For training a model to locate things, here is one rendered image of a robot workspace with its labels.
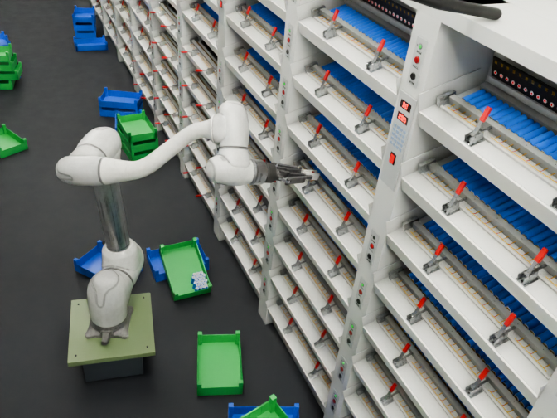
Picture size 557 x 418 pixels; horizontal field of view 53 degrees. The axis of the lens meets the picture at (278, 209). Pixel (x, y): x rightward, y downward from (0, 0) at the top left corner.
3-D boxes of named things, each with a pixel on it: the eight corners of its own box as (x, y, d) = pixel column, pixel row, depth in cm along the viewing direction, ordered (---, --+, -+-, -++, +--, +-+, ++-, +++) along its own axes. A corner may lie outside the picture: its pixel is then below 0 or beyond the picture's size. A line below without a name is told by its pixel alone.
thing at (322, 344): (333, 384, 223) (329, 366, 214) (272, 284, 267) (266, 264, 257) (376, 361, 228) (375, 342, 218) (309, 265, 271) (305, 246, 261)
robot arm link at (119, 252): (101, 293, 250) (118, 260, 268) (136, 296, 249) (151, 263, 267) (65, 143, 205) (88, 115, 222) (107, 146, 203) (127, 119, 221)
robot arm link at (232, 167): (255, 186, 193) (255, 148, 193) (214, 184, 185) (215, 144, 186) (241, 187, 203) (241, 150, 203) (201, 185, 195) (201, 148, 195)
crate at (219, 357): (242, 394, 249) (243, 382, 244) (196, 396, 246) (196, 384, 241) (239, 341, 273) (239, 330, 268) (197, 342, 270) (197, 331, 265)
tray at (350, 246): (359, 273, 188) (357, 254, 181) (283, 177, 231) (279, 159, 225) (409, 248, 192) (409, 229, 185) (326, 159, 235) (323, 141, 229)
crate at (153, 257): (156, 282, 300) (155, 271, 296) (147, 259, 315) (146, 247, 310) (209, 269, 312) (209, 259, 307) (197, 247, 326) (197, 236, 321)
